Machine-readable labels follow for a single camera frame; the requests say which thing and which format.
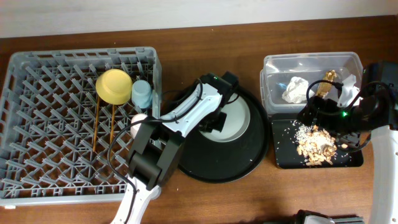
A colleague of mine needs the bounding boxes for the grey round plate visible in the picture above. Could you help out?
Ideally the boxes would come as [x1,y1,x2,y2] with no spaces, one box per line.
[200,93,251,142]

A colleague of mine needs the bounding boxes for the gold foil wrapper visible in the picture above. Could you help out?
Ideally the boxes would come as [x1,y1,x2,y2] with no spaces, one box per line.
[315,70,337,98]

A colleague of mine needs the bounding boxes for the white tissue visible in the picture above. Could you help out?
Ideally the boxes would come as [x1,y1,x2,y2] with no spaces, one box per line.
[282,77,309,104]

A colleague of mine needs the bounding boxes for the light blue cup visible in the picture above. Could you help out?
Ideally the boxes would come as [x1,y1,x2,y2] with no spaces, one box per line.
[131,80,152,109]

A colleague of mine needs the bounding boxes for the pink cup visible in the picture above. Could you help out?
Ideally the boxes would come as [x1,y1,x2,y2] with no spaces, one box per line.
[130,113,147,139]

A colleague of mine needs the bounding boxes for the yellow bowl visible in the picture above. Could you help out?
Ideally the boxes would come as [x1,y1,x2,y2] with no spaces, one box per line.
[95,69,133,105]

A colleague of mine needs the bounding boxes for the wooden chopstick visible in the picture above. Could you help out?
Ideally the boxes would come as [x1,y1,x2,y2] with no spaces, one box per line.
[93,96,101,152]
[109,105,116,143]

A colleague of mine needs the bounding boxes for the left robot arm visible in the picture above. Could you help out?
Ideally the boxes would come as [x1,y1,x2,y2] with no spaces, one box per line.
[113,72,239,223]

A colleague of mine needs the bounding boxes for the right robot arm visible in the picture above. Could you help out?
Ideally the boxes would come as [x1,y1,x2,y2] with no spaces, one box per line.
[297,61,397,223]

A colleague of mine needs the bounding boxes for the grey dishwasher rack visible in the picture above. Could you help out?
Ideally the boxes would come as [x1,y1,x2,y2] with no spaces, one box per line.
[1,47,162,206]

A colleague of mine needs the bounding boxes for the food scraps pile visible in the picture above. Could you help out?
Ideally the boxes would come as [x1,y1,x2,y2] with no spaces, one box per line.
[295,125,337,166]

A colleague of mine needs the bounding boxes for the round black tray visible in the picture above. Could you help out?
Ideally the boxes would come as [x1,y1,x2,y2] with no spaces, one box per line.
[178,86,270,184]

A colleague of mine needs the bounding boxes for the black rectangular tray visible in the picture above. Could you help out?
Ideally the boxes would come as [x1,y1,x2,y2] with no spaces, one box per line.
[271,113,364,169]

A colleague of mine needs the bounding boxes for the clear plastic bin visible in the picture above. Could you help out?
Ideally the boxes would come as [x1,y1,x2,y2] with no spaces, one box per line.
[260,52,363,116]

